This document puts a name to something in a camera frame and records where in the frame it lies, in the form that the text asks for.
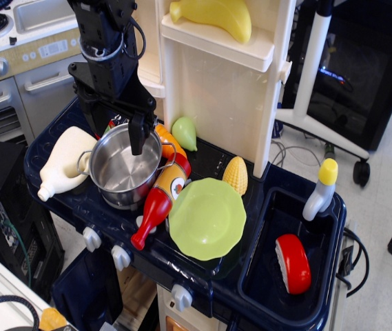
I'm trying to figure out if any yellow toy item bottom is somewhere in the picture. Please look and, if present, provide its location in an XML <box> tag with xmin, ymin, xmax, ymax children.
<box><xmin>39</xmin><ymin>308</ymin><xmax>68</xmax><ymax>331</ymax></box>

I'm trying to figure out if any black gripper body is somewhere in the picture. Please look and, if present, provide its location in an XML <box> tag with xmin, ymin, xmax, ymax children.
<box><xmin>68</xmin><ymin>57</ymin><xmax>156</xmax><ymax>127</ymax></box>

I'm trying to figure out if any yellow toy banana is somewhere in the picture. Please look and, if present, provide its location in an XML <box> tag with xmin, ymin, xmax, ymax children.
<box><xmin>169</xmin><ymin>0</ymin><xmax>252</xmax><ymax>43</ymax></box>

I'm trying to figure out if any stainless steel pot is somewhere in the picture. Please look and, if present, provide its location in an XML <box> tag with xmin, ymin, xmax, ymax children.
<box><xmin>78</xmin><ymin>123</ymin><xmax>175</xmax><ymax>210</ymax></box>

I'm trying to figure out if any red ketchup bottle toy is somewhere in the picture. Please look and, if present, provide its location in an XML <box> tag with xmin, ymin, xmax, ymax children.
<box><xmin>131</xmin><ymin>153</ymin><xmax>192</xmax><ymax>250</ymax></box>

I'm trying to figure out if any black computer case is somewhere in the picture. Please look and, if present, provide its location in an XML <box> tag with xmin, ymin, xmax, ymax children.
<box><xmin>281</xmin><ymin>0</ymin><xmax>392</xmax><ymax>152</ymax></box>

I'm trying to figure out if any red and white toy sushi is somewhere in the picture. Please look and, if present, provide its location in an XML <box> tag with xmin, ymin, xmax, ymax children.
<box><xmin>276</xmin><ymin>234</ymin><xmax>312</xmax><ymax>295</ymax></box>

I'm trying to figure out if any colourful toy can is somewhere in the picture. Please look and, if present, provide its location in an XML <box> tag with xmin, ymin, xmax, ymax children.
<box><xmin>103</xmin><ymin>114</ymin><xmax>128</xmax><ymax>134</ymax></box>

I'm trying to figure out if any cream toy kitchen shelf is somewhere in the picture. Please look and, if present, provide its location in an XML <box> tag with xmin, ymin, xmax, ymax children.
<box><xmin>134</xmin><ymin>1</ymin><xmax>296</xmax><ymax>177</ymax></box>

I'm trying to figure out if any dark blue toy kitchen counter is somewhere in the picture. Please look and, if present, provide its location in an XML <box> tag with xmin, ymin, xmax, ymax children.
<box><xmin>23</xmin><ymin>97</ymin><xmax>347</xmax><ymax>328</ymax></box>

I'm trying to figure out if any cream plastic jug bottle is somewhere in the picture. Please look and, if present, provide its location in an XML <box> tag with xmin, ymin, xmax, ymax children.
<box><xmin>37</xmin><ymin>126</ymin><xmax>97</xmax><ymax>201</ymax></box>

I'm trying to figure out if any grey toy faucet yellow cap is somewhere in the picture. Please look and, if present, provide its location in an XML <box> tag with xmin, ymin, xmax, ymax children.
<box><xmin>302</xmin><ymin>158</ymin><xmax>338</xmax><ymax>221</ymax></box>

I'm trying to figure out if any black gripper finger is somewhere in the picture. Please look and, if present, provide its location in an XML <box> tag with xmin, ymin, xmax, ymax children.
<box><xmin>79</xmin><ymin>93</ymin><xmax>106</xmax><ymax>138</ymax></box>
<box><xmin>128</xmin><ymin>112</ymin><xmax>156</xmax><ymax>155</ymax></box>

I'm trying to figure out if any black power cable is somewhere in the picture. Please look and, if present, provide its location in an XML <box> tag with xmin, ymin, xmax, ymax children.
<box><xmin>335</xmin><ymin>227</ymin><xmax>371</xmax><ymax>298</ymax></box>

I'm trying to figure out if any green toy pear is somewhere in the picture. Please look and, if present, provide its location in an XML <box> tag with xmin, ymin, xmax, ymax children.
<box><xmin>172</xmin><ymin>117</ymin><xmax>197</xmax><ymax>152</ymax></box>

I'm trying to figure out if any black box left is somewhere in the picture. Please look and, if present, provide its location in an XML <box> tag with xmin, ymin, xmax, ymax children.
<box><xmin>0</xmin><ymin>142</ymin><xmax>65</xmax><ymax>302</ymax></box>

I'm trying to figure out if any grey stove knob middle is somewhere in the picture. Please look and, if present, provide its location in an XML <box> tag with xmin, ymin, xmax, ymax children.
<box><xmin>111</xmin><ymin>245</ymin><xmax>132</xmax><ymax>272</ymax></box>

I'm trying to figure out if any black braided cable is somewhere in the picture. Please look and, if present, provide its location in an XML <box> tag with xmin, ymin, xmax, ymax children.
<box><xmin>0</xmin><ymin>294</ymin><xmax>41</xmax><ymax>331</ymax></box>

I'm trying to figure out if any orange toy carrot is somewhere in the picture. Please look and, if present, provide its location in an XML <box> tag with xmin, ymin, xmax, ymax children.
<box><xmin>155</xmin><ymin>123</ymin><xmax>187</xmax><ymax>159</ymax></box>

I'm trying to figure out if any grey stove knob left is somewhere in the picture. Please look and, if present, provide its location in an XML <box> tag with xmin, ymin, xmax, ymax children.
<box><xmin>82</xmin><ymin>227</ymin><xmax>102</xmax><ymax>252</ymax></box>

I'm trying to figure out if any grey stove knob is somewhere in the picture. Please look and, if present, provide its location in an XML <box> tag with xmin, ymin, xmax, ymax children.
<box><xmin>82</xmin><ymin>227</ymin><xmax>102</xmax><ymax>252</ymax></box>
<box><xmin>111</xmin><ymin>245</ymin><xmax>132</xmax><ymax>272</ymax></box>
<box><xmin>171</xmin><ymin>284</ymin><xmax>193</xmax><ymax>312</ymax></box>

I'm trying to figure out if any white rolling stand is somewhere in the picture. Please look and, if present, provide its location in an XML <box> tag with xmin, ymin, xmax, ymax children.
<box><xmin>276</xmin><ymin>1</ymin><xmax>371</xmax><ymax>188</ymax></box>

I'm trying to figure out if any grey stove knob right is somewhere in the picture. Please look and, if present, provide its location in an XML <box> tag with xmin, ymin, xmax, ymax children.
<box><xmin>171</xmin><ymin>284</ymin><xmax>193</xmax><ymax>312</ymax></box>

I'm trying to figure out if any green plastic plate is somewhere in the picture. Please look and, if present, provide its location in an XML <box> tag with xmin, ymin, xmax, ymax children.
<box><xmin>168</xmin><ymin>178</ymin><xmax>247</xmax><ymax>261</ymax></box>

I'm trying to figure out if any yellow toy corn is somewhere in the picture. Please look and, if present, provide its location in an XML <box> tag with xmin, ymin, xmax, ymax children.
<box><xmin>222</xmin><ymin>156</ymin><xmax>248</xmax><ymax>196</ymax></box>

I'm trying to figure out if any grey toy kitchen stove set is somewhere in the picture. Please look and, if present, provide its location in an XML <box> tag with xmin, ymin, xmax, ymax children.
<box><xmin>0</xmin><ymin>1</ymin><xmax>83</xmax><ymax>143</ymax></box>

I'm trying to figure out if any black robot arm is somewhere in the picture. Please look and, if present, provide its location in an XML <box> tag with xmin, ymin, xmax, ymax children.
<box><xmin>68</xmin><ymin>1</ymin><xmax>156</xmax><ymax>155</ymax></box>

